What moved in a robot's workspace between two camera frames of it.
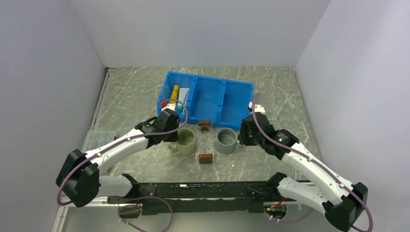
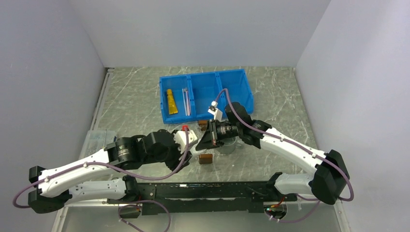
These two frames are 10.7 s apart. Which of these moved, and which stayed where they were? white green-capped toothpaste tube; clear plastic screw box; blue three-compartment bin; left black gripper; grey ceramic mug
Moved: white green-capped toothpaste tube; blue three-compartment bin; left black gripper
Stayed: grey ceramic mug; clear plastic screw box
